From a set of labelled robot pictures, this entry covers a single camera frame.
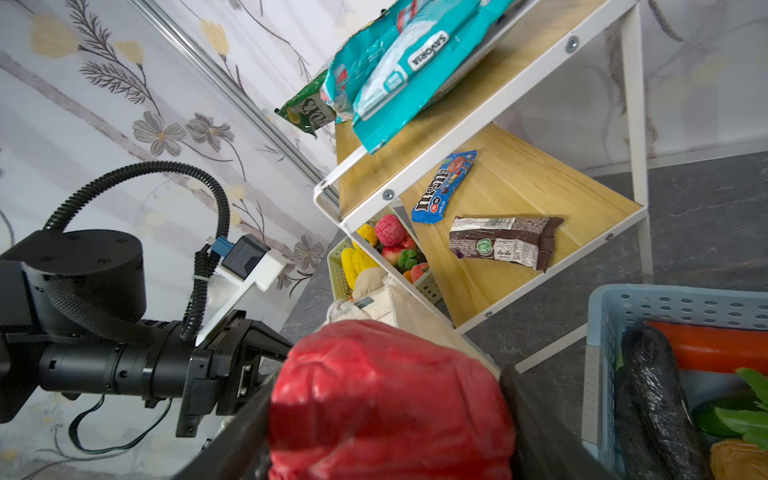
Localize cream canvas grocery bag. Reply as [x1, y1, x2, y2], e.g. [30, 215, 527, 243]
[321, 281, 502, 379]

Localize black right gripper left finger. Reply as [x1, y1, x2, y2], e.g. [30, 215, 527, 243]
[174, 368, 280, 480]

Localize brown chocolate bar wrapper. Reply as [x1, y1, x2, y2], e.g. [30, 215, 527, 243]
[449, 217, 564, 272]

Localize pale green perforated fruit basket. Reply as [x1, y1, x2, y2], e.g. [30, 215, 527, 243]
[327, 207, 442, 305]

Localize green snack bag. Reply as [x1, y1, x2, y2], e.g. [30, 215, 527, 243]
[275, 70, 337, 137]

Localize pink wrinkled round fruit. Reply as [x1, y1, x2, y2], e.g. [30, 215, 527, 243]
[374, 214, 407, 247]

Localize teal white snack bag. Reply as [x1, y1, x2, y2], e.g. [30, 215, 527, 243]
[353, 0, 512, 154]

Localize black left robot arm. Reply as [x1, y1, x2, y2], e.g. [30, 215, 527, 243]
[1, 161, 291, 438]

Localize light blue vegetable basket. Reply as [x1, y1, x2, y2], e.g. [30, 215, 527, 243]
[580, 283, 768, 480]

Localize teal red snack bag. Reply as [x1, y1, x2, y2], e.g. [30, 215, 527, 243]
[320, 0, 428, 123]

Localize white shelf rack with wood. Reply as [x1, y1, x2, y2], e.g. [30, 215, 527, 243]
[313, 1, 653, 362]

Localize yellow wrinkled bell pepper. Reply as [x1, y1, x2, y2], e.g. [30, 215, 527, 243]
[357, 223, 379, 247]

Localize dark purple eggplant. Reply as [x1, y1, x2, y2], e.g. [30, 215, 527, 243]
[621, 324, 713, 479]

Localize orange potato vegetable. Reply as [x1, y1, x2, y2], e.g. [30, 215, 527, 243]
[710, 439, 768, 480]

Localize red chili pepper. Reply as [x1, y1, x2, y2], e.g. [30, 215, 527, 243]
[649, 321, 767, 375]

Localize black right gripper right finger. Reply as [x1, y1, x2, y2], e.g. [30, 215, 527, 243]
[499, 365, 617, 479]

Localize green grapes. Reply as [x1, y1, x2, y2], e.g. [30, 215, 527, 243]
[397, 249, 419, 273]

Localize green leafy vegetable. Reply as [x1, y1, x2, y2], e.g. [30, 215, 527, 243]
[715, 368, 767, 451]

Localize red bell pepper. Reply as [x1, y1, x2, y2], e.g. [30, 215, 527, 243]
[268, 320, 515, 479]

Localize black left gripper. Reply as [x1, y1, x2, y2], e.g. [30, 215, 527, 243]
[176, 310, 293, 438]

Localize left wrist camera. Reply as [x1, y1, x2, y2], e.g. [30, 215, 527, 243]
[194, 234, 289, 346]

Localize blue candy packet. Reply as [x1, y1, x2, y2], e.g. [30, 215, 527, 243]
[411, 150, 478, 225]

